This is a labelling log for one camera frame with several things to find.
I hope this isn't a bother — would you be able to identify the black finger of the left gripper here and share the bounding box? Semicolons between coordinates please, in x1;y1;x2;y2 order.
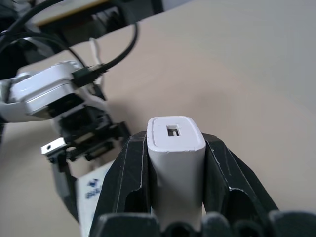
50;155;80;221

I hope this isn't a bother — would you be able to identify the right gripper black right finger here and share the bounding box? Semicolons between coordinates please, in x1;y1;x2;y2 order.
202;132;280;224

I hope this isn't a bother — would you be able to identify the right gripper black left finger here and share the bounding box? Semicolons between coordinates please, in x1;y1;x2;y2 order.
87;130;152;237

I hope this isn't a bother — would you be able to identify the white USB charger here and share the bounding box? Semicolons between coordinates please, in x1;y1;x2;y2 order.
146;114;207;233

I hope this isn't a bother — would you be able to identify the white power strip blue print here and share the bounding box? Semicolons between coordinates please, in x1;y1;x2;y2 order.
74;164;112;237

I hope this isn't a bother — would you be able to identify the wooden board furniture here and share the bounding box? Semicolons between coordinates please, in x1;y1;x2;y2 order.
31;0;164;40

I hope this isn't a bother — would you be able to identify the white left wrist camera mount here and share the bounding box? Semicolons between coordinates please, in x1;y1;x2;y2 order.
9;60;110;124

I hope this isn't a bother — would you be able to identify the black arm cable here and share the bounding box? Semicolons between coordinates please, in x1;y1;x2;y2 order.
0;0;86;73

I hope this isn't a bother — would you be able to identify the thin white cable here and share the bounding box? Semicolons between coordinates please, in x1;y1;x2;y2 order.
88;37;106;86

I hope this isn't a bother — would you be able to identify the black camera cable with plug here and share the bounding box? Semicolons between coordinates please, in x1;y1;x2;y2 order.
71;21;139;87

